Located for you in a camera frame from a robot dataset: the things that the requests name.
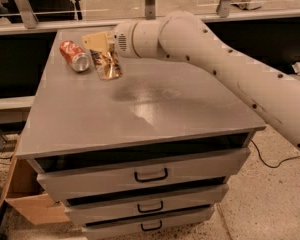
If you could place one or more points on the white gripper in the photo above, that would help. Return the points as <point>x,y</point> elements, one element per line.
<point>122,40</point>

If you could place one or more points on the orange patterned soda can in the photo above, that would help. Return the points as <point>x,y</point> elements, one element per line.
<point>106,65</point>

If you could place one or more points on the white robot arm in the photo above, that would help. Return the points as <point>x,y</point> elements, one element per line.
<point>182,36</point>

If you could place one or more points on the red soda can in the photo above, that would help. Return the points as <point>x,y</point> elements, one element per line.
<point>75,56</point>

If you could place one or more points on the grey drawer cabinet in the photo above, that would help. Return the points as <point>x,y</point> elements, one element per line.
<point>154,110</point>

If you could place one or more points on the top grey drawer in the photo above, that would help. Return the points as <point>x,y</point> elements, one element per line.
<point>92,181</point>

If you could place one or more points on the grey drawer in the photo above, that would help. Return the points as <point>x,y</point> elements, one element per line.
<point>92,181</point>
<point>148,223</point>
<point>145,205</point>

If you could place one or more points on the cardboard box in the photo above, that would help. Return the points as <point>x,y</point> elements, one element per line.
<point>23,193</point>

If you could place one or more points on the middle grey drawer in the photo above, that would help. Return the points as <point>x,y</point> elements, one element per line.
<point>145,205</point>

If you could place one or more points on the bottom grey drawer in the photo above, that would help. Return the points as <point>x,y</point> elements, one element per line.
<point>148,223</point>

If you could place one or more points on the middle metal railing post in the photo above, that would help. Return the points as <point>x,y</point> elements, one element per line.
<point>150,9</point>

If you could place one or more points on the metal railing post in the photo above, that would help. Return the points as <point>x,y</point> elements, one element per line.
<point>150,9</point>
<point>28,17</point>
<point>223,8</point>

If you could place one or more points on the left metal railing post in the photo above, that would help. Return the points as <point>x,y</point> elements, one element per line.
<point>28,17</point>

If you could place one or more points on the right metal railing post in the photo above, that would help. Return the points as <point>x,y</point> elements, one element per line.
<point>223,8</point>

